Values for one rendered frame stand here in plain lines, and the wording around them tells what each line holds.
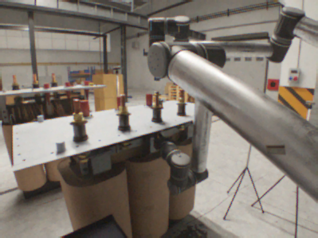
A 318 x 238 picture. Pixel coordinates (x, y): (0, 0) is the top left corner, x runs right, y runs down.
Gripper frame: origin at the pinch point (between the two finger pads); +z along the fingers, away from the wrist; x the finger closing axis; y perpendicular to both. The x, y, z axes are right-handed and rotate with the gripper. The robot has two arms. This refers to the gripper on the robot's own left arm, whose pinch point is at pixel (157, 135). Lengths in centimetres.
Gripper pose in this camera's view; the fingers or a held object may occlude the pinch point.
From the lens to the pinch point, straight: 123.5
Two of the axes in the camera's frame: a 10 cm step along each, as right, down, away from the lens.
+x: -9.2, 1.0, -3.8
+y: 0.8, -9.0, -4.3
